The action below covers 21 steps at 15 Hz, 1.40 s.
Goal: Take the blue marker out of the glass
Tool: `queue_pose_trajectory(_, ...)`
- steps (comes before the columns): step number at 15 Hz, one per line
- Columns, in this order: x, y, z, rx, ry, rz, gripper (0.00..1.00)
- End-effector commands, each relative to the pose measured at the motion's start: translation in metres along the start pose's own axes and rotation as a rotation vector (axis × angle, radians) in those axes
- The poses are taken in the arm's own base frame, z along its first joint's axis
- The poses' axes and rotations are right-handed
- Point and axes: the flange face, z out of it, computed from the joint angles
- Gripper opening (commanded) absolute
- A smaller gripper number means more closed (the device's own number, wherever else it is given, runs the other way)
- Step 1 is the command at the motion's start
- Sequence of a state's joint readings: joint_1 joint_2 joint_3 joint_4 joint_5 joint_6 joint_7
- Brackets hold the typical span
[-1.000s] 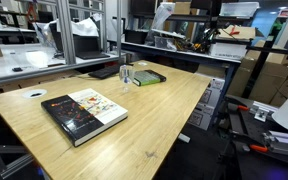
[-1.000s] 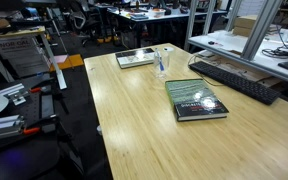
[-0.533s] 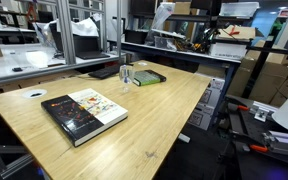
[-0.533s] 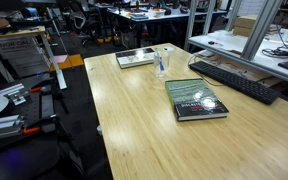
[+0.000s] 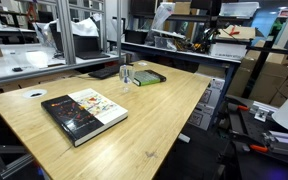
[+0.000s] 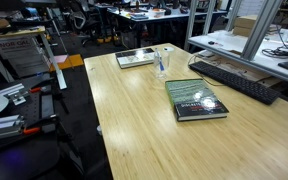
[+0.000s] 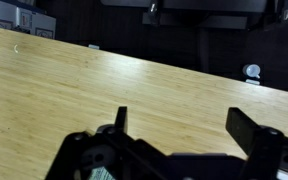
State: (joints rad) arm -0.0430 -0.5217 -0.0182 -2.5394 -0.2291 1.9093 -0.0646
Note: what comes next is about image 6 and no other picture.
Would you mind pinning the blue capped marker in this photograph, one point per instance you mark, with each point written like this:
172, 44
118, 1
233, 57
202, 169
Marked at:
161, 66

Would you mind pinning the clear drinking glass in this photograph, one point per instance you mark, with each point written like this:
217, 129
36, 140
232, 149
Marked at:
157, 72

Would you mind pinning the black white geometric book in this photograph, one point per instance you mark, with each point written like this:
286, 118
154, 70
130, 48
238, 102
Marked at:
134, 58

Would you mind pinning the green cover book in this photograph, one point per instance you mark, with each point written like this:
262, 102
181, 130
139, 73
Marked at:
190, 96

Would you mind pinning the white table foot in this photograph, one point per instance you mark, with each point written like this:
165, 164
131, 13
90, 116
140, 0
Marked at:
99, 130

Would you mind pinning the stack of books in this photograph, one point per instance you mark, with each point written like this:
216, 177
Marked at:
139, 16

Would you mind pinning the yellow floor mat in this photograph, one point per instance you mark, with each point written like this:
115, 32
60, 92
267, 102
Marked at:
74, 61

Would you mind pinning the white bowl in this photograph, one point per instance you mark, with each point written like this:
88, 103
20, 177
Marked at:
158, 13

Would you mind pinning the blue edged office table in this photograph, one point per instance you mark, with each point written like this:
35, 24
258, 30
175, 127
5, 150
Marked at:
177, 15

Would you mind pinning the small black object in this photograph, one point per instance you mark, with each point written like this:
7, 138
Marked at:
211, 42

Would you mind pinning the pink paper sheet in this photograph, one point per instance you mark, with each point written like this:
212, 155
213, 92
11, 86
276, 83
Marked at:
60, 59

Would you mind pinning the black computer keyboard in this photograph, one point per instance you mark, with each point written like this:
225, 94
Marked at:
234, 81

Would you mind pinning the aluminium stand leg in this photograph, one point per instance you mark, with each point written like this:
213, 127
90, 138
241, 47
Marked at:
55, 65

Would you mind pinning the black office chair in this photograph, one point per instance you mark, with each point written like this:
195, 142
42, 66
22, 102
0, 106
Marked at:
80, 20

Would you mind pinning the white side table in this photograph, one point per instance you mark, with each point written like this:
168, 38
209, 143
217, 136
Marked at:
230, 45

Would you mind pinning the cardboard box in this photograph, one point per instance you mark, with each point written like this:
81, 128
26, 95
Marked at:
241, 31
245, 21

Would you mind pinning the grey printed sign board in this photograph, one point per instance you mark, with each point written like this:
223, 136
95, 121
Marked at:
20, 55

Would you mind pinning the thin aluminium extrusion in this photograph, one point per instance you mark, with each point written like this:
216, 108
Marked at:
10, 90

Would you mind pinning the wooden stand board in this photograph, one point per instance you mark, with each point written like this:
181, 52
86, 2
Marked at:
14, 33

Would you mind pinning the thick aluminium extrusion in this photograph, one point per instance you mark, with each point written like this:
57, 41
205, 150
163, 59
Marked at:
0, 128

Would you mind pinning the aluminium frame post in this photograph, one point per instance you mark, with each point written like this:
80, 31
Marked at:
191, 23
260, 31
209, 16
234, 13

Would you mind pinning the aluminium corner bracket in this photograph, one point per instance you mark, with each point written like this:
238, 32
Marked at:
18, 99

